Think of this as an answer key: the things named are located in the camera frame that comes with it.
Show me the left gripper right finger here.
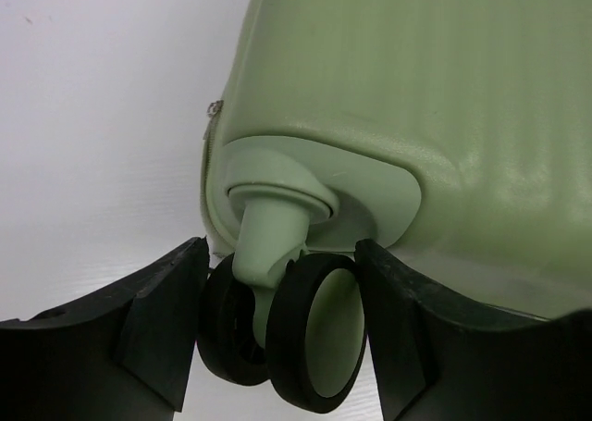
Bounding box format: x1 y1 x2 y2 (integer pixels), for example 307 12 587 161
354 240 591 420

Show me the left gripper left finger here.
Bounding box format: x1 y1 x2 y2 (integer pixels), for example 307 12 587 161
1 238 208 420

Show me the green hard-shell suitcase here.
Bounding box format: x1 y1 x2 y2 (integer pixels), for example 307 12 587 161
197 0 591 414

